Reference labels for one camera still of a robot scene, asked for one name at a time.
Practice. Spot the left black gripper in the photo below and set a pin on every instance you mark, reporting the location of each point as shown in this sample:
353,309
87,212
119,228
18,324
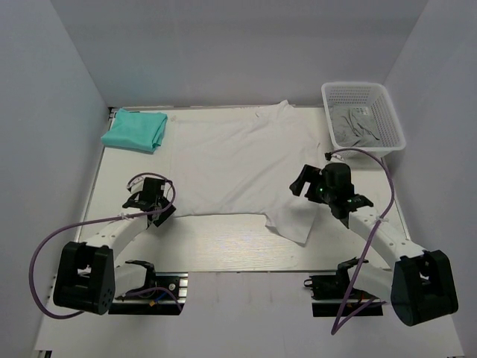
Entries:
166,213

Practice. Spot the folded teal t shirt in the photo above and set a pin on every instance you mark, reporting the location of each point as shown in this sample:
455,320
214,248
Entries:
136,131

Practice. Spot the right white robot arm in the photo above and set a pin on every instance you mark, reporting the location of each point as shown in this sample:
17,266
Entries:
418,283

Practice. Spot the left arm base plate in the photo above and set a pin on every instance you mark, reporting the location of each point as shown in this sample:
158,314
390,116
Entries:
166,297

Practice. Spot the white plastic basket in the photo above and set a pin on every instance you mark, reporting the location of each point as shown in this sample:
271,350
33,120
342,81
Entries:
372,98

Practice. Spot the white t shirt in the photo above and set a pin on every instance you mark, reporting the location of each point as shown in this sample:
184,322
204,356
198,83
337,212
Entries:
245,165

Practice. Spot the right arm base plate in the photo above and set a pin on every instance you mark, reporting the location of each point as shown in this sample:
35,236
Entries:
327,294

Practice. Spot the grey t shirt in basket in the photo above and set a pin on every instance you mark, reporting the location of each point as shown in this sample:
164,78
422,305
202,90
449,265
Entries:
353,127

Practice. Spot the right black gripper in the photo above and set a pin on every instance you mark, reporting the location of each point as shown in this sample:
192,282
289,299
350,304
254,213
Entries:
308,174

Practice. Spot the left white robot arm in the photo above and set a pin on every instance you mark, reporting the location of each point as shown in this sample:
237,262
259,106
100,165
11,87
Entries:
89,278

